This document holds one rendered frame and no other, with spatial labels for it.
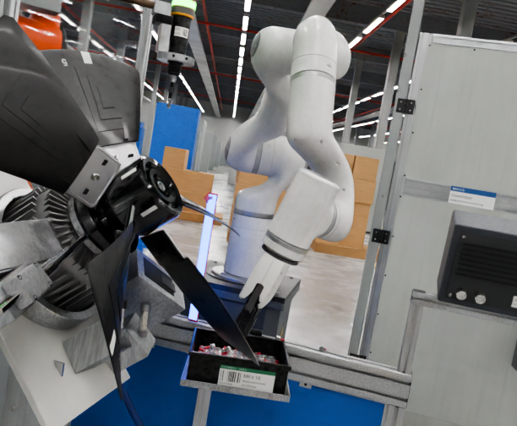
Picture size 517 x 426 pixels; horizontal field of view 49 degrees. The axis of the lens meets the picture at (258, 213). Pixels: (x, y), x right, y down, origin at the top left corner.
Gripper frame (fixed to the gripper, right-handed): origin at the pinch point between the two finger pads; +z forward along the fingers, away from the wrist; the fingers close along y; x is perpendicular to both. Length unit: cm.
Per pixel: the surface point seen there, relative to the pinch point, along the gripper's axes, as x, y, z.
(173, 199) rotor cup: -19.7, 10.7, -16.9
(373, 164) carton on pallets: -37, -812, -48
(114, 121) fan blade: -38.1, 6.4, -23.4
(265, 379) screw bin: 7.9, -11.0, 11.8
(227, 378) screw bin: 1.0, -8.8, 15.1
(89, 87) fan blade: -46, 5, -27
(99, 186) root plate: -29.2, 19.1, -14.5
